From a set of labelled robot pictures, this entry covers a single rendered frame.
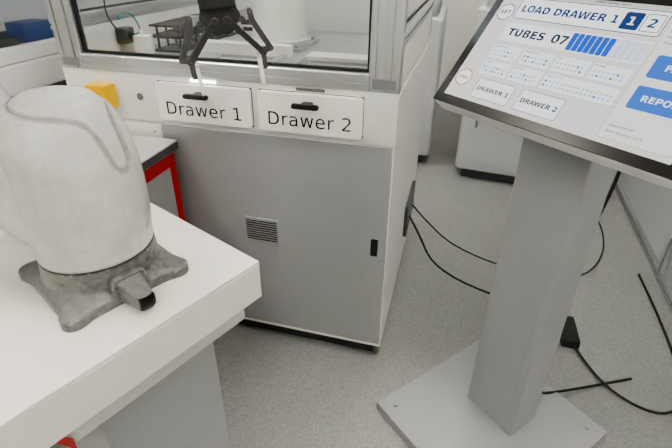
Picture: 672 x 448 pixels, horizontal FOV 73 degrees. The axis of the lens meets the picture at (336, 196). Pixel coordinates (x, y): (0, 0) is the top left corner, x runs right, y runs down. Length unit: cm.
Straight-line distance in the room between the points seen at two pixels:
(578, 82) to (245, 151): 88
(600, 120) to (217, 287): 70
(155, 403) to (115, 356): 20
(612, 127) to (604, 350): 121
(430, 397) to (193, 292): 104
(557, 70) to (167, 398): 91
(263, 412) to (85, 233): 106
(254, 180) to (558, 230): 84
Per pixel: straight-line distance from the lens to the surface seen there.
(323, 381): 164
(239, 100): 131
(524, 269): 121
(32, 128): 63
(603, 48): 101
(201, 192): 152
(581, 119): 94
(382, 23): 116
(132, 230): 67
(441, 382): 163
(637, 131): 91
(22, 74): 201
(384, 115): 121
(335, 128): 123
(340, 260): 146
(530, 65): 104
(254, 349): 175
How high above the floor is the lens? 127
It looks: 28 degrees down
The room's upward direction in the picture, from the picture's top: 1 degrees clockwise
